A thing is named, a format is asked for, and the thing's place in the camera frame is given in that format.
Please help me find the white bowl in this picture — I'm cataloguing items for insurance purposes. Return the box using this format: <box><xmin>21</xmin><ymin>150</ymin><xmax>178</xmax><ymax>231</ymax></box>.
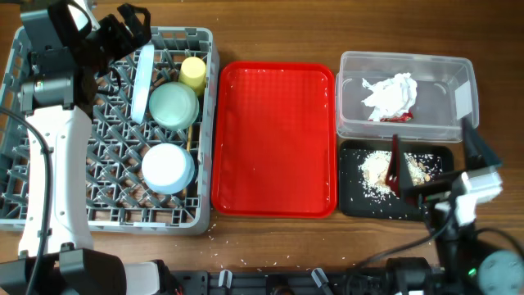
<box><xmin>141</xmin><ymin>143</ymin><xmax>197</xmax><ymax>194</ymax></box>

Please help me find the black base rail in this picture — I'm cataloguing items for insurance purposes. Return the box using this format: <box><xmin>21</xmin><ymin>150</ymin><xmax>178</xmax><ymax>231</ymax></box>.
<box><xmin>163</xmin><ymin>266</ymin><xmax>443</xmax><ymax>295</ymax></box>

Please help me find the white napkin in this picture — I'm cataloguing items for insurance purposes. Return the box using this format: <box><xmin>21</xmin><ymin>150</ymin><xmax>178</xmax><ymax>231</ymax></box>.
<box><xmin>361</xmin><ymin>73</ymin><xmax>418</xmax><ymax>122</ymax></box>

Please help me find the black plastic tray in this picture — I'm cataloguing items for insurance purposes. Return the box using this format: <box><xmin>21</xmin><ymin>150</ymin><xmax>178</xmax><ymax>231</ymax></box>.
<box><xmin>338</xmin><ymin>140</ymin><xmax>454</xmax><ymax>221</ymax></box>

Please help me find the yellow cup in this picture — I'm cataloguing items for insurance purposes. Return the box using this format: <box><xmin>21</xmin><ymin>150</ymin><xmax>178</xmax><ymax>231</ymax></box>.
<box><xmin>178</xmin><ymin>57</ymin><xmax>206</xmax><ymax>97</ymax></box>

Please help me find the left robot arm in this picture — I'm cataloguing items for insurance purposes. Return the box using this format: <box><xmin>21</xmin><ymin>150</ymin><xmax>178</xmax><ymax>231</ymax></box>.
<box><xmin>1</xmin><ymin>1</ymin><xmax>151</xmax><ymax>294</ymax></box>

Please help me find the green saucer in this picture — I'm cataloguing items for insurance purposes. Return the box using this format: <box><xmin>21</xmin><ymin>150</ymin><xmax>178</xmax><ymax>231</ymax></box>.
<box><xmin>148</xmin><ymin>82</ymin><xmax>200</xmax><ymax>131</ymax></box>

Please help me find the wooden chopstick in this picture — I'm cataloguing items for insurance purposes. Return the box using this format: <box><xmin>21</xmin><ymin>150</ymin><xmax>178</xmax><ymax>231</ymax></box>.
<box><xmin>183</xmin><ymin>125</ymin><xmax>193</xmax><ymax>197</ymax></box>

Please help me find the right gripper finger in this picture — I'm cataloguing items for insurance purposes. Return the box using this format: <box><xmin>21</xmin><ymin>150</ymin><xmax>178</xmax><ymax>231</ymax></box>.
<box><xmin>386</xmin><ymin>134</ymin><xmax>413</xmax><ymax>197</ymax></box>
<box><xmin>461</xmin><ymin>118</ymin><xmax>503</xmax><ymax>170</ymax></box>

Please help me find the grey dishwasher rack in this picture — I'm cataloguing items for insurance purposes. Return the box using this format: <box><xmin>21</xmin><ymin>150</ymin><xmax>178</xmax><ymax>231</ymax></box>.
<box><xmin>0</xmin><ymin>26</ymin><xmax>216</xmax><ymax>237</ymax></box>

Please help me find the food scraps and rice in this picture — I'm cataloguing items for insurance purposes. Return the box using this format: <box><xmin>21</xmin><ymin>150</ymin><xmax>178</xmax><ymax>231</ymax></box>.
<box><xmin>357</xmin><ymin>151</ymin><xmax>443</xmax><ymax>205</ymax></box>

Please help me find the light blue plate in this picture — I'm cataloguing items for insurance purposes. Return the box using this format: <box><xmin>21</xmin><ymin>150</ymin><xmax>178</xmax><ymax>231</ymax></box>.
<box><xmin>131</xmin><ymin>44</ymin><xmax>155</xmax><ymax>124</ymax></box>

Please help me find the clear plastic bin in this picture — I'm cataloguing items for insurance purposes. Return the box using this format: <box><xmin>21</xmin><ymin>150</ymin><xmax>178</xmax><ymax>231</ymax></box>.
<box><xmin>336</xmin><ymin>51</ymin><xmax>480</xmax><ymax>143</ymax></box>

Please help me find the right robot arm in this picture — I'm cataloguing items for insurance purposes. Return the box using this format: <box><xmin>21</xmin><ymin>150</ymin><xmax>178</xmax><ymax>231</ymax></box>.
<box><xmin>386</xmin><ymin>120</ymin><xmax>523</xmax><ymax>294</ymax></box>

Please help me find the red plastic tray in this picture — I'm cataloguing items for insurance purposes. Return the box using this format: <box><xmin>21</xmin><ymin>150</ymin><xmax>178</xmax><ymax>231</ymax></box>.
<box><xmin>211</xmin><ymin>61</ymin><xmax>337</xmax><ymax>219</ymax></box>

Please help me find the red snack wrapper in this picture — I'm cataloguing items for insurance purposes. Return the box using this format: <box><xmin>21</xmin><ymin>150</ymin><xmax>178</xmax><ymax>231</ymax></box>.
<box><xmin>380</xmin><ymin>111</ymin><xmax>413</xmax><ymax>122</ymax></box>

